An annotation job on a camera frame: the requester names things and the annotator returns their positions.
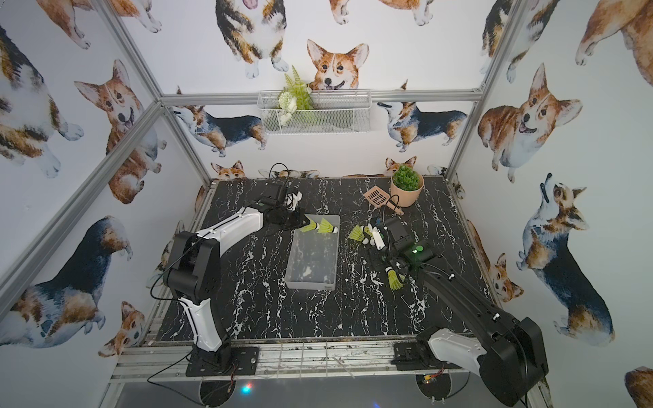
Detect green shuttlecock five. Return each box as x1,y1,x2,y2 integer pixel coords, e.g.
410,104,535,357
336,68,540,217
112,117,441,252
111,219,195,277
385,267,406,291

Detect green shuttlecock two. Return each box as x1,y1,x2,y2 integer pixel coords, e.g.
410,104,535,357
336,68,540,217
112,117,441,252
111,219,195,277
300,219,319,232

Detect green shuttlecock one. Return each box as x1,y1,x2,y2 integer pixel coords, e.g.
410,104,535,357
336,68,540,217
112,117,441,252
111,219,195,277
317,219,338,234

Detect green shuttlecock three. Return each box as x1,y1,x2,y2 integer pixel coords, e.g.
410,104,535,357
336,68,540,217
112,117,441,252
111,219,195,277
348,225,369,245

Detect clear plastic storage box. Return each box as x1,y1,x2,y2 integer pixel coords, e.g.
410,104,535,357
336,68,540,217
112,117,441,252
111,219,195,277
284,214,340,291

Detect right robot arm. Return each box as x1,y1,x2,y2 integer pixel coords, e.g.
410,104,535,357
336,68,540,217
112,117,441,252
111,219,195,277
382,229,549,407

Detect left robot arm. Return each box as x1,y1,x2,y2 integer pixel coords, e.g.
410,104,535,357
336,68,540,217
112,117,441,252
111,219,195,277
163,200,309,372

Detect pink slotted scoop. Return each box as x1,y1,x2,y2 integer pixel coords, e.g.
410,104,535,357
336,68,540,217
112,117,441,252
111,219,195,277
363,185,404,216

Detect pink pot with succulent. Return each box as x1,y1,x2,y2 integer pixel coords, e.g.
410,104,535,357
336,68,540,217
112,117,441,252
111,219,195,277
390,165,424,207

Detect green fern plant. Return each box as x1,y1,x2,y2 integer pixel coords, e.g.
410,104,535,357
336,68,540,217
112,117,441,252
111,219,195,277
277,66,314,127

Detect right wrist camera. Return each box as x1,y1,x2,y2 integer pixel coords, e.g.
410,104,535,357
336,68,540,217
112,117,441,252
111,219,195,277
372,217,415,253

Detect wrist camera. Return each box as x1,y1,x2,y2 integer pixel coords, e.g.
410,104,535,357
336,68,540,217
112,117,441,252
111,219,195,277
261,183,303,211
372,217,415,253

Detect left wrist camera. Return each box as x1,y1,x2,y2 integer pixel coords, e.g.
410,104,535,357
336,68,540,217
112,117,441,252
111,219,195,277
261,183,303,211

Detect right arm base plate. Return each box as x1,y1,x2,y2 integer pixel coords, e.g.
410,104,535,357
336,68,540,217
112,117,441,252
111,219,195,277
390,341,445,372

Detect white wire wall basket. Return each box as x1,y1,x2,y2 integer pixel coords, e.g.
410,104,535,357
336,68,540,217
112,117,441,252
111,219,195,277
257,90,372,134

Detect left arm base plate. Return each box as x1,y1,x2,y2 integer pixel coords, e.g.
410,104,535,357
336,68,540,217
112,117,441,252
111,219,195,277
185,344,260,377

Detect aluminium front rail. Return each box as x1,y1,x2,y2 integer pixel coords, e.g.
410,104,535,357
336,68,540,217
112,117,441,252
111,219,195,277
109,340,481,384

